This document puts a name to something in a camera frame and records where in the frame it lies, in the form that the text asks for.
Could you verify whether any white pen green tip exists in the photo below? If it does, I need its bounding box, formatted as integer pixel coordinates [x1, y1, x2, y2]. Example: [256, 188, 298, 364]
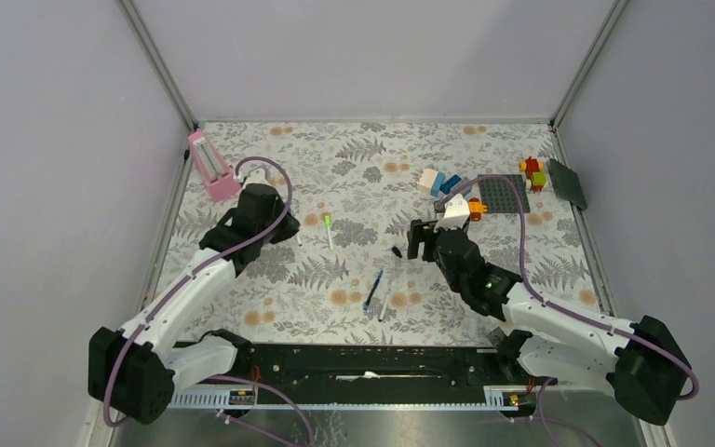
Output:
[323, 214, 337, 253]

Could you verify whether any blue gel pen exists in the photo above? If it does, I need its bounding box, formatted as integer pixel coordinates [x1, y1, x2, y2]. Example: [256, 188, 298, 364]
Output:
[362, 269, 384, 311]

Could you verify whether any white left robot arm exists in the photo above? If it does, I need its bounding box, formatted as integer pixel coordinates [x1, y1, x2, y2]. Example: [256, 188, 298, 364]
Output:
[87, 183, 300, 425]

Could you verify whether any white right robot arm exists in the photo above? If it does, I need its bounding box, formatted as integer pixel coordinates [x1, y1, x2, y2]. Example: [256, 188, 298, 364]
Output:
[407, 220, 699, 426]

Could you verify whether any white pen black tip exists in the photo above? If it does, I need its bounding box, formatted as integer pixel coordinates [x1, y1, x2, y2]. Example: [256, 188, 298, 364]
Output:
[378, 291, 392, 322]

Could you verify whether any pink metronome box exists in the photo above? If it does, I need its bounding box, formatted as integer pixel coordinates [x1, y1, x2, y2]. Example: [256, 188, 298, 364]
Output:
[188, 130, 241, 202]

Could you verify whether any orange toy car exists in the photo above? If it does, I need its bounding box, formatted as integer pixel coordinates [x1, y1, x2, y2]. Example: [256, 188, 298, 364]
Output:
[468, 197, 488, 222]

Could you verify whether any grey lego baseplate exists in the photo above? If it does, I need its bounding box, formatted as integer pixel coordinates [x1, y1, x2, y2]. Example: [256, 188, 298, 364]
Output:
[479, 174, 531, 214]

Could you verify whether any blue toy brick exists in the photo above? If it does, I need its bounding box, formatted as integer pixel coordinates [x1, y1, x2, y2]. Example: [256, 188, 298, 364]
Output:
[439, 175, 462, 195]

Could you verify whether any floral table mat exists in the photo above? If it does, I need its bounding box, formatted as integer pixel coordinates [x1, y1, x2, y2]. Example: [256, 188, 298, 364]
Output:
[142, 121, 612, 348]

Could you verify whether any white and blue brick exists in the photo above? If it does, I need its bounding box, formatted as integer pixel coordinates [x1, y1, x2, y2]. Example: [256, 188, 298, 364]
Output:
[416, 169, 445, 197]

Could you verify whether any red yellow green brick stack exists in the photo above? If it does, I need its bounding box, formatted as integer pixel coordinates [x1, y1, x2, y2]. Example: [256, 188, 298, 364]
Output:
[519, 156, 547, 193]

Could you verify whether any dark grey lego plate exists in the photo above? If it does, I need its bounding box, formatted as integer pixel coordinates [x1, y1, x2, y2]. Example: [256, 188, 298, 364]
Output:
[547, 158, 587, 210]

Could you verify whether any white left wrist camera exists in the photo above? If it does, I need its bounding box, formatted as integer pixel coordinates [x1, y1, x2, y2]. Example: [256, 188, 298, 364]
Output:
[242, 168, 273, 187]

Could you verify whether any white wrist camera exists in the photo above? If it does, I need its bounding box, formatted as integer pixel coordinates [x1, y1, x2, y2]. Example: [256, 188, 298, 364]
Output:
[242, 168, 273, 187]
[434, 194, 470, 231]

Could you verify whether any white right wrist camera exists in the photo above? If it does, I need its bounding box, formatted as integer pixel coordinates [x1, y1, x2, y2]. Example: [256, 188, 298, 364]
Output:
[434, 194, 470, 231]

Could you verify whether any white cable duct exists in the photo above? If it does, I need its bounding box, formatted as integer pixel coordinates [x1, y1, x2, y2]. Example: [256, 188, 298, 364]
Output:
[167, 386, 519, 413]

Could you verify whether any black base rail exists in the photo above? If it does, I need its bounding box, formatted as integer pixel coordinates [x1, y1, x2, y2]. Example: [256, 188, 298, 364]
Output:
[229, 344, 544, 397]

